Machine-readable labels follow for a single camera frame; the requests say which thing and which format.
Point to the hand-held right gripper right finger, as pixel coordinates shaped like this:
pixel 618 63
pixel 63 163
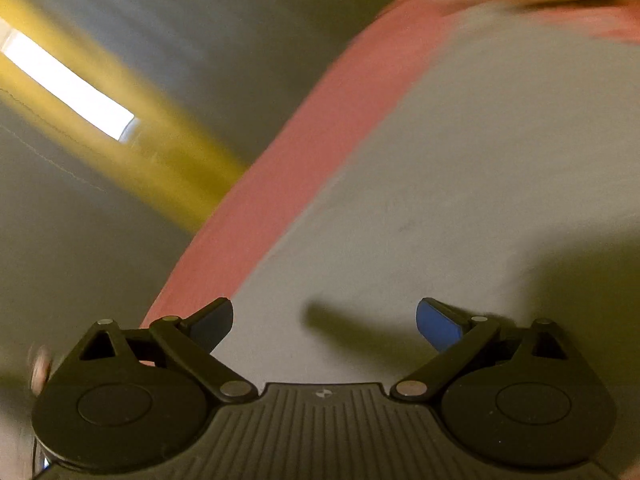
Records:
pixel 436 326

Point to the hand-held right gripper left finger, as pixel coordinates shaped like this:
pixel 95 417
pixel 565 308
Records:
pixel 216 321

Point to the grey pants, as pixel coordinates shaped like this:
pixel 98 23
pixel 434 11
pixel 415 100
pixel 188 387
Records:
pixel 450 160

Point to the grey curtain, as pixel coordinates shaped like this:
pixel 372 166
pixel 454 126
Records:
pixel 225 35
pixel 75 260

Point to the yellow curtain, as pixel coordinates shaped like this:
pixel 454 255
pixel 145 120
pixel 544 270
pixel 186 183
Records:
pixel 175 160

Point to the pink ribbed blanket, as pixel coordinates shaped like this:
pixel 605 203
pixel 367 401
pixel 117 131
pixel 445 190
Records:
pixel 300 135

